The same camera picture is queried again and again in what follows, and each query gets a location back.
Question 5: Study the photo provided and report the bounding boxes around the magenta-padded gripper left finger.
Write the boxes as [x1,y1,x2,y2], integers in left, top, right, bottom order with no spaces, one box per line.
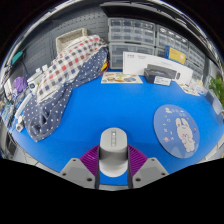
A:
[59,144,102,190]

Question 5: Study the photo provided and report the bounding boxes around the potted green plant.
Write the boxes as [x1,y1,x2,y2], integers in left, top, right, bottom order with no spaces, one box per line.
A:
[208,75,224,108]

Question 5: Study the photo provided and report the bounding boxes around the yellow card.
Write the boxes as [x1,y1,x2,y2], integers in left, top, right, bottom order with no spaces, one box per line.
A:
[164,45,187,65]

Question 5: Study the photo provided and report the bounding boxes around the plaid checkered cloth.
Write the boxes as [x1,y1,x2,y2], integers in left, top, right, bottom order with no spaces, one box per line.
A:
[34,34,109,104]

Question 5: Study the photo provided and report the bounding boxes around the purple object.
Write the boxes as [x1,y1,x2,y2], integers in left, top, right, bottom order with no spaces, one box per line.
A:
[12,76,28,98]

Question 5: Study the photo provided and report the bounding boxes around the colourful picture card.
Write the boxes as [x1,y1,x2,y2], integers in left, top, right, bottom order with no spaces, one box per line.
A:
[100,71,144,85]
[178,83,201,98]

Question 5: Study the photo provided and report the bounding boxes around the yellow and red object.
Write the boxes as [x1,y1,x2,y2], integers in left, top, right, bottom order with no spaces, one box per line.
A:
[100,60,110,73]

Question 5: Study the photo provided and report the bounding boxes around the small dark box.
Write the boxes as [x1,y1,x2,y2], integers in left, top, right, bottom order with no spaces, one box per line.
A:
[143,67,173,87]

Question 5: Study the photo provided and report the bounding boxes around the teal object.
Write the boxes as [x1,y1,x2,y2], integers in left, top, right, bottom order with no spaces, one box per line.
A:
[10,50,24,66]

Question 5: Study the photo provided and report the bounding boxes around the navy polka dot cloth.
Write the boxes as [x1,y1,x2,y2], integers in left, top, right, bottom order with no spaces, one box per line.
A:
[22,46,109,143]

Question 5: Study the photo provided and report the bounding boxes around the white computer mouse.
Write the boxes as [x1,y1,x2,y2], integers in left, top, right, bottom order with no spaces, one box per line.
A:
[98,127,129,178]

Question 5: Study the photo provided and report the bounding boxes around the long white keyboard box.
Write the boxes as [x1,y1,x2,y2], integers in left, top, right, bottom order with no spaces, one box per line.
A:
[122,50,194,86]

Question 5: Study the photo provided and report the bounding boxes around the clear tissue pack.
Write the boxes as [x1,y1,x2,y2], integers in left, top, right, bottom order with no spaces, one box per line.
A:
[194,79,209,96]

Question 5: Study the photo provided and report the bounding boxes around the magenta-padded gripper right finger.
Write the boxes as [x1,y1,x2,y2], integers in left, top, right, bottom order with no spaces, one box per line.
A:
[127,144,170,190]

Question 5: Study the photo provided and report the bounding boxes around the round blue bunny mouse pad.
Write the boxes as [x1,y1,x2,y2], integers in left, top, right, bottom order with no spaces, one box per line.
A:
[153,103,201,160]

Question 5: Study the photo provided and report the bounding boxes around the white wire basket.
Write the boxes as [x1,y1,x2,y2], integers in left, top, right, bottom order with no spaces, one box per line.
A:
[55,27,88,54]

